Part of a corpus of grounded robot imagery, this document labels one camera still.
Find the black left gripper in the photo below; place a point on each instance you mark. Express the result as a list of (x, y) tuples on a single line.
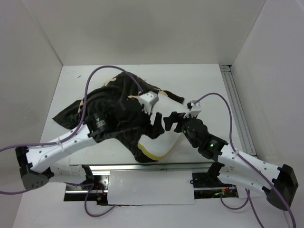
[(147, 117)]

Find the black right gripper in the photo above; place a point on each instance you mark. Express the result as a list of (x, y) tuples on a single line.
[(175, 117)]

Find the black floral plush pillowcase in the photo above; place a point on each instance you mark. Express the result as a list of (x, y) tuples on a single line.
[(127, 85)]

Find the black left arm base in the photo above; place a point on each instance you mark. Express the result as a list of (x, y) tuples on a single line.
[(86, 179)]

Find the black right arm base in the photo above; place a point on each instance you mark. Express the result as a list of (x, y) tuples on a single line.
[(208, 186)]

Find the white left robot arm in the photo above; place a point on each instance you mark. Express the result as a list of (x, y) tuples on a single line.
[(39, 164)]

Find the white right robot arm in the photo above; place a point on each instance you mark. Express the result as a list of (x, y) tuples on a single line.
[(232, 166)]

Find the white cover panel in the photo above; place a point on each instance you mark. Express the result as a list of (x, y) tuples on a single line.
[(150, 188)]

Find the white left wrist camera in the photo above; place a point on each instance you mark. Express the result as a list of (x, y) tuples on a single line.
[(148, 100)]

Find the aluminium front rail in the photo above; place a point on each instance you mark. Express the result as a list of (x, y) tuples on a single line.
[(151, 167)]

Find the aluminium side rail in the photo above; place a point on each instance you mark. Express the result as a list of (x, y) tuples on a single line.
[(237, 110)]

